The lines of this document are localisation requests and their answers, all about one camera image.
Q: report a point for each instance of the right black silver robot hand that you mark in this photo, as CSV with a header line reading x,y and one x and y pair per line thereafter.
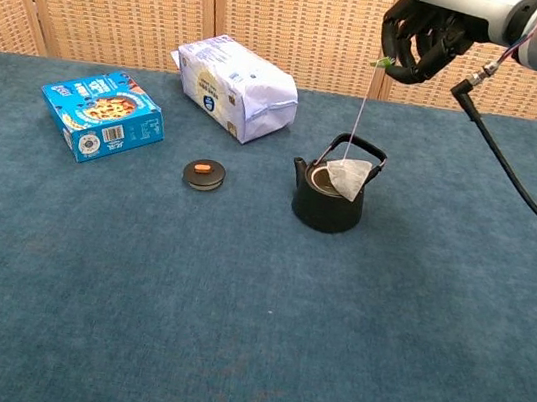
x,y
458,12

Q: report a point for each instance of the white paper food bag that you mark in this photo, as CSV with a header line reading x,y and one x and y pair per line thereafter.
x,y
235,85

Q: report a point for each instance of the black cast iron teapot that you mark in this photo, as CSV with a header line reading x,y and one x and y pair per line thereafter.
x,y
322,214

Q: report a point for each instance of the black teapot lid orange knob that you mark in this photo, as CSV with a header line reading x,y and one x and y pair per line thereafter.
x,y
203,177

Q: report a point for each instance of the woven bamboo folding screen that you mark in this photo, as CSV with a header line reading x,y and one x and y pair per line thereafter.
x,y
296,18

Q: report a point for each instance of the blue cookie box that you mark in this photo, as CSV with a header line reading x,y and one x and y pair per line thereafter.
x,y
104,116

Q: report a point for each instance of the blue carpet table mat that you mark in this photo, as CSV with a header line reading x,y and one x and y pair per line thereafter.
x,y
133,292

